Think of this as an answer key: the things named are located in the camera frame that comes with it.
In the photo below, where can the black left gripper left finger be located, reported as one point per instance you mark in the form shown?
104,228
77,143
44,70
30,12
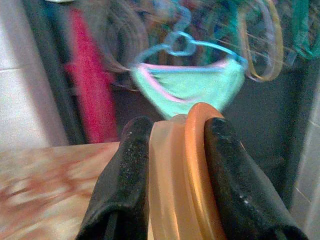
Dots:
125,180

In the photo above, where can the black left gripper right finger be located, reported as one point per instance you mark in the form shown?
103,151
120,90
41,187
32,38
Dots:
240,185

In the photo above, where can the red cloth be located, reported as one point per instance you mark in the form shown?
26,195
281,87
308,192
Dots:
90,87

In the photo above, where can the mint green garment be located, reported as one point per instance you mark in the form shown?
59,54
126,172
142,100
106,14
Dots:
195,87

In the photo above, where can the black garment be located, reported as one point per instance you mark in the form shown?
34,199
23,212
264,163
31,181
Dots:
50,62

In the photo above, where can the grey garment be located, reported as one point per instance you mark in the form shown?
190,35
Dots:
125,37

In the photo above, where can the blue clothes hanger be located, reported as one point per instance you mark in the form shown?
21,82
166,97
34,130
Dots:
193,47

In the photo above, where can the dark green garment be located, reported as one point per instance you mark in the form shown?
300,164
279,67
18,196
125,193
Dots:
302,25

